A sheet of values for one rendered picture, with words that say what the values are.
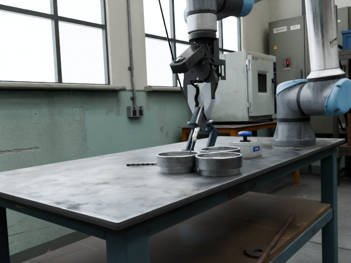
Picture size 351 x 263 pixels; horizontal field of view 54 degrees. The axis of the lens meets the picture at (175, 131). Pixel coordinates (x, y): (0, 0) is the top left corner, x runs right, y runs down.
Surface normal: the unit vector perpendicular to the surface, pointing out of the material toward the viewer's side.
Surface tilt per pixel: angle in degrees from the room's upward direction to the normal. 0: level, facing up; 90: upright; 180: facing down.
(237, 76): 90
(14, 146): 90
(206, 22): 90
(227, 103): 90
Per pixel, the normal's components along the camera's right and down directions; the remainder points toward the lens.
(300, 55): -0.64, 0.08
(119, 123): 0.77, 0.01
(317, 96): -0.83, 0.18
